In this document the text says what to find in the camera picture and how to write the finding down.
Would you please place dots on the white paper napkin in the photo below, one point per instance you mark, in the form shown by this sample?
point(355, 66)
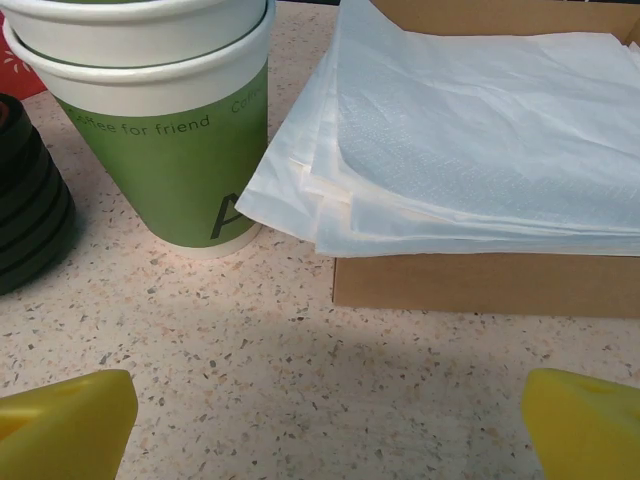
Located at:
point(290, 175)
point(475, 125)
point(450, 245)

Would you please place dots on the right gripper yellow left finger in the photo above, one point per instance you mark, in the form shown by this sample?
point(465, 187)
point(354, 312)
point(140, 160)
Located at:
point(60, 435)

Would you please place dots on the green paper coffee cup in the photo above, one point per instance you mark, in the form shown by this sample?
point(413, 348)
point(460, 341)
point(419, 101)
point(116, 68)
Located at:
point(150, 30)

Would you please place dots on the red white paper bag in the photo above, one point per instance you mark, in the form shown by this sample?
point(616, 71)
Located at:
point(15, 70)

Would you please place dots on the brown cardboard tray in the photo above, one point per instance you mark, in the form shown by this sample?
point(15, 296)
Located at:
point(475, 285)

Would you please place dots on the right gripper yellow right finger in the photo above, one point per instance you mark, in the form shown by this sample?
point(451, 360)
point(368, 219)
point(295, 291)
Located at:
point(585, 435)

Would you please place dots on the white paper cup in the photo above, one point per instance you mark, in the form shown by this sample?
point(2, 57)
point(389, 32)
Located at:
point(165, 175)

